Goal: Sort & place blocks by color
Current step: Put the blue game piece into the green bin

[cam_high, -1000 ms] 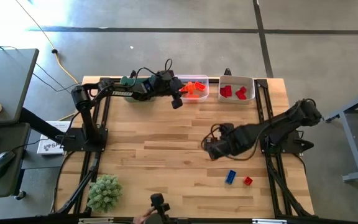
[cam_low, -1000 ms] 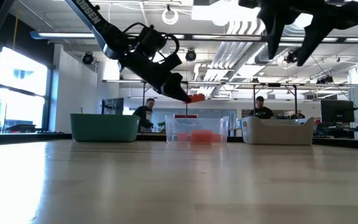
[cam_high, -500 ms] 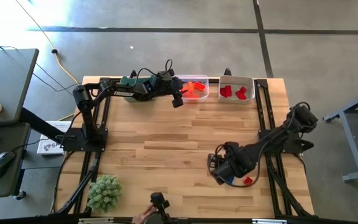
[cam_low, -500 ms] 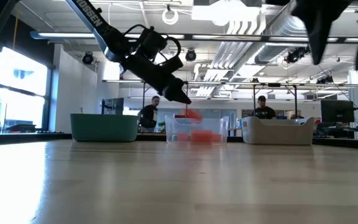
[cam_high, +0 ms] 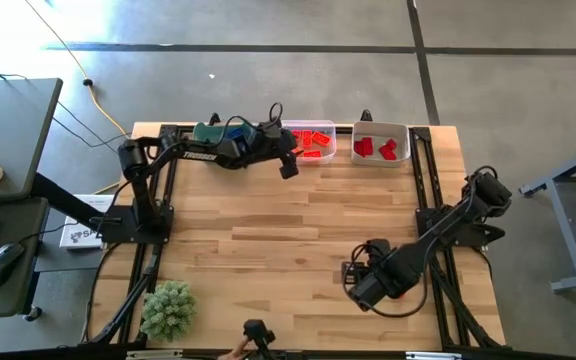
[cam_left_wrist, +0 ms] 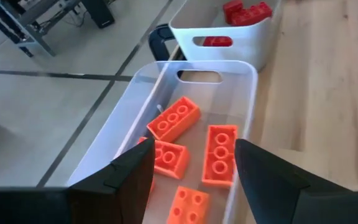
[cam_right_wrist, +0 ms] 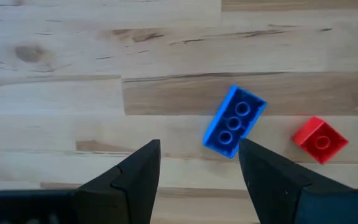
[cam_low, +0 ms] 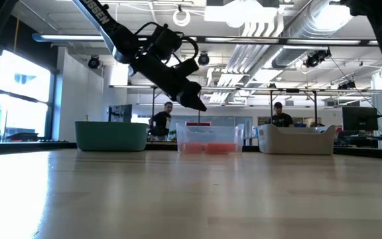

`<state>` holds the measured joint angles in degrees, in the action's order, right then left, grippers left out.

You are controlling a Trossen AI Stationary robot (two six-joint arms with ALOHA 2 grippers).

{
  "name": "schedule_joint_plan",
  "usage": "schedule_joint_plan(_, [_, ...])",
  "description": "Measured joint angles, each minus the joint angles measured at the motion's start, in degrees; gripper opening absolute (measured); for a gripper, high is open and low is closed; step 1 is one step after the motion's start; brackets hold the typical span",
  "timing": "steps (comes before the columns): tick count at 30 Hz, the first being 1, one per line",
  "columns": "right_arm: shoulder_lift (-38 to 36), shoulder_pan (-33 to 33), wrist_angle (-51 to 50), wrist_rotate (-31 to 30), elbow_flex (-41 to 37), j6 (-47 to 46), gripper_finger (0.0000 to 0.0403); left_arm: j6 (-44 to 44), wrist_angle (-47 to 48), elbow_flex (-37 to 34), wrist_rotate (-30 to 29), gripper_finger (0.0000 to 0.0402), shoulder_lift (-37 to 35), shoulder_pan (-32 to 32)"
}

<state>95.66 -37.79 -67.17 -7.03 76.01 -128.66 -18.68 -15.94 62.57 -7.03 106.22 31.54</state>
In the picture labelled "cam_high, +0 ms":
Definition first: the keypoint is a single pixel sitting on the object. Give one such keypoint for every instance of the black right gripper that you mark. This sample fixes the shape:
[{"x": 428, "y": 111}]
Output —
[{"x": 378, "y": 290}]

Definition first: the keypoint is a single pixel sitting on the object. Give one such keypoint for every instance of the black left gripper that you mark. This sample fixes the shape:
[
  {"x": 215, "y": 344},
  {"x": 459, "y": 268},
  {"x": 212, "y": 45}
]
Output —
[{"x": 278, "y": 146}]

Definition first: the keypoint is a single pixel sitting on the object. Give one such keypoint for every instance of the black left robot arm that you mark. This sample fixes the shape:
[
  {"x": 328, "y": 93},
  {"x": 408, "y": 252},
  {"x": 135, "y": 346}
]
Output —
[{"x": 200, "y": 156}]

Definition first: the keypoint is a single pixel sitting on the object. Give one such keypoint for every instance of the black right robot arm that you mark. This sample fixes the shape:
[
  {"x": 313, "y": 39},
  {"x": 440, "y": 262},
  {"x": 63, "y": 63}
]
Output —
[{"x": 433, "y": 240}]

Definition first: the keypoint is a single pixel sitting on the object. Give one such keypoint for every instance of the clear plastic bin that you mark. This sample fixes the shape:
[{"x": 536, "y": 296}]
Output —
[{"x": 330, "y": 150}]

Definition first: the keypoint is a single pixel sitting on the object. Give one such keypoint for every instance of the white plastic bin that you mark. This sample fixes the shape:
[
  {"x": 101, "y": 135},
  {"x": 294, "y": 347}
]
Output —
[{"x": 375, "y": 160}]

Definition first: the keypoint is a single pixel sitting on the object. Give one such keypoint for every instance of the teal plastic bin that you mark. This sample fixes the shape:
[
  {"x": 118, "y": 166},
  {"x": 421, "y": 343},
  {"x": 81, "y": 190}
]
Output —
[{"x": 208, "y": 132}]

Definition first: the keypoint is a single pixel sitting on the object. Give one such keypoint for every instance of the black table clamp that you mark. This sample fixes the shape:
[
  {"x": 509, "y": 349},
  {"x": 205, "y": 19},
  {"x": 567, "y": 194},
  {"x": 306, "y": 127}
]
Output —
[
  {"x": 366, "y": 116},
  {"x": 214, "y": 119}
]

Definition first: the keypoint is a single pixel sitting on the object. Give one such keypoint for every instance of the person's hand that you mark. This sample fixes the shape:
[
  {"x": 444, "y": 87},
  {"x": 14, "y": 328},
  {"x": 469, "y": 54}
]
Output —
[{"x": 233, "y": 352}]

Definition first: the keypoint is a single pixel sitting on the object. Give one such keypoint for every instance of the green artificial plant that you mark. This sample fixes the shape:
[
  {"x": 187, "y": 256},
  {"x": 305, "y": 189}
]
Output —
[{"x": 168, "y": 310}]

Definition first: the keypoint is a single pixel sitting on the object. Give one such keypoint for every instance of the white printed box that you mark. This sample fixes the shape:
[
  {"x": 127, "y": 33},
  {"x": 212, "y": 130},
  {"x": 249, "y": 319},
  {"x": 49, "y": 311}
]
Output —
[{"x": 78, "y": 235}]

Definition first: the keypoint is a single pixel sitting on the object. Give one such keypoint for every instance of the black computer mouse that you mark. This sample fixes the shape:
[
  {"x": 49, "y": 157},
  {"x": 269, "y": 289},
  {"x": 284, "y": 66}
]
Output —
[{"x": 3, "y": 262}]

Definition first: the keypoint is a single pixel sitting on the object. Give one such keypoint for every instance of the dark grey desk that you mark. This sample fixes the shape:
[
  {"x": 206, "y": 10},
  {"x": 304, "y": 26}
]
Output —
[{"x": 13, "y": 300}]

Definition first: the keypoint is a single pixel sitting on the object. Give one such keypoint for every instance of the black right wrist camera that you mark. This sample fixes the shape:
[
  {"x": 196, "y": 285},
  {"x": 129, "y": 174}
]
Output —
[{"x": 355, "y": 274}]

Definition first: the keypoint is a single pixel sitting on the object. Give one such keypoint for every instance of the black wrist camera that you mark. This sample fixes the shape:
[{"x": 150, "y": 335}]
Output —
[
  {"x": 272, "y": 129},
  {"x": 355, "y": 274}
]

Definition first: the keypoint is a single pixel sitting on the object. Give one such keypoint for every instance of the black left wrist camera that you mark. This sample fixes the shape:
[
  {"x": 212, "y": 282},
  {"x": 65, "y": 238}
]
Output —
[{"x": 272, "y": 129}]

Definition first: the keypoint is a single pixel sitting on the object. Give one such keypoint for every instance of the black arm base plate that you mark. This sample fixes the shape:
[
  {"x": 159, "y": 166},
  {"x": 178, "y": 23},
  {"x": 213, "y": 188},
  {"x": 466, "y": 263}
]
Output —
[
  {"x": 473, "y": 235},
  {"x": 118, "y": 230}
]

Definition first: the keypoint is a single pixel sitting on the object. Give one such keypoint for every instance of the black aluminium table frame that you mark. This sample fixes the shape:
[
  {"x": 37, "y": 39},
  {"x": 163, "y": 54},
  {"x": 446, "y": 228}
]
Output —
[{"x": 420, "y": 175}]

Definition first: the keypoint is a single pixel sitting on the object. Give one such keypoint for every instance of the grey metal table frame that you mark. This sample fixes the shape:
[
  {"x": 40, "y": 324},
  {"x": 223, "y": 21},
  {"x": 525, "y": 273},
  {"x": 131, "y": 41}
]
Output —
[{"x": 568, "y": 225}]

